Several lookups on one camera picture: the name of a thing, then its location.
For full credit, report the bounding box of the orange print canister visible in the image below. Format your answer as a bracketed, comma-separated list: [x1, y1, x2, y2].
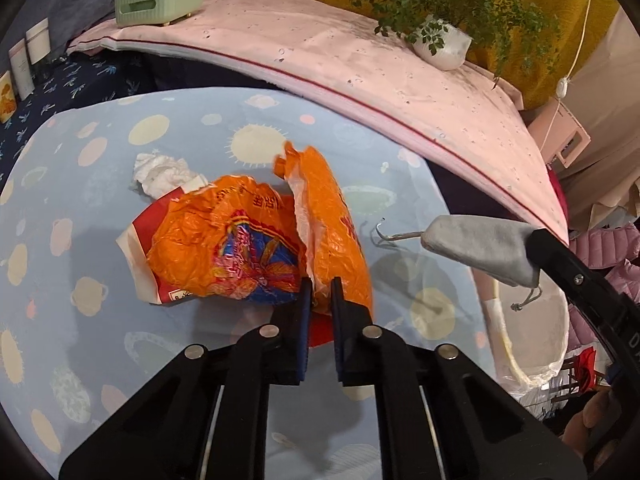
[0, 70, 15, 123]

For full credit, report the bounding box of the mauve puffer jacket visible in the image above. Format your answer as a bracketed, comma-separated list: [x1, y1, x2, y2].
[570, 225, 640, 266]

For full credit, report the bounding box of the mustard yellow cloth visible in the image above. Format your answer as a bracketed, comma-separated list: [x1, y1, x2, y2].
[245, 0, 621, 111]

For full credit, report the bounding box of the navy printed cloth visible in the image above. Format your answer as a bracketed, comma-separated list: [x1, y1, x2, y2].
[0, 50, 156, 171]

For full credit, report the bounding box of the metal wire rack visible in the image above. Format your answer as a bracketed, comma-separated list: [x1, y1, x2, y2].
[520, 355, 608, 421]

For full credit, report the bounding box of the orange plastic bag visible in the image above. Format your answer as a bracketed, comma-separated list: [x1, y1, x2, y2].
[116, 141, 375, 348]

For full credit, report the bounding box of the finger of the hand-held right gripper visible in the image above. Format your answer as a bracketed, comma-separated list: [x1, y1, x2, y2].
[525, 228, 622, 357]

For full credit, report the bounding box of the green tissue box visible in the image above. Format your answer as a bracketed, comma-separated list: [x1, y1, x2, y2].
[114, 0, 208, 28]

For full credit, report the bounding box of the person's right hand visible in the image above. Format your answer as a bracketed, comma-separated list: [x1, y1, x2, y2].
[564, 389, 637, 467]

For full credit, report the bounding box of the potted green plant white pot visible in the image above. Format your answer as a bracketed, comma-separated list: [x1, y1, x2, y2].
[350, 0, 563, 91]

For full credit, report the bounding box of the grey drawstring pouch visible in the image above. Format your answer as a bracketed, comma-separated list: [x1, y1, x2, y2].
[370, 214, 543, 312]

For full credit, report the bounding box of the light pink puffer jacket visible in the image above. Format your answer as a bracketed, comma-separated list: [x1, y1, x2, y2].
[602, 260, 640, 306]

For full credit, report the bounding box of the tall white canister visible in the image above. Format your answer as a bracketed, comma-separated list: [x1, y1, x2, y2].
[9, 39, 33, 101]

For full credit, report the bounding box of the short white canister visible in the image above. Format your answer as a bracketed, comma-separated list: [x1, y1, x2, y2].
[25, 17, 51, 66]

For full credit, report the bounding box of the magenta cloth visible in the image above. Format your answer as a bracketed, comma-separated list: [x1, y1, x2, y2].
[547, 167, 568, 231]

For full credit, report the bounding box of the bin with white liner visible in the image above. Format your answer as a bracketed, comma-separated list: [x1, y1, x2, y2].
[470, 265, 571, 391]

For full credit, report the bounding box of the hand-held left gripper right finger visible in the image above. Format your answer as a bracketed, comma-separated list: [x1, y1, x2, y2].
[330, 277, 586, 480]

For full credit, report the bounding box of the pale box appliance with display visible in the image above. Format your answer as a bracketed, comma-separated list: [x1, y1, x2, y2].
[530, 100, 591, 166]

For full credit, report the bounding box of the white cable with switch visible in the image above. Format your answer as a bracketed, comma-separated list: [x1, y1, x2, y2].
[492, 0, 596, 141]

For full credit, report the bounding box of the planet print blue tablecloth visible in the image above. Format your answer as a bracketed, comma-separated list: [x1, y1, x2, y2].
[0, 87, 501, 480]

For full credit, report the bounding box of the pink blanket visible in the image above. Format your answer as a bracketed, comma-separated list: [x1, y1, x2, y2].
[67, 0, 571, 246]

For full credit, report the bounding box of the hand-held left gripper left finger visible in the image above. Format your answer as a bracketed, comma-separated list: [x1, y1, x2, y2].
[59, 277, 315, 480]

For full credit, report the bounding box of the crumpled white tissue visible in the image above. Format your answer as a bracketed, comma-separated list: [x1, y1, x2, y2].
[131, 152, 208, 198]

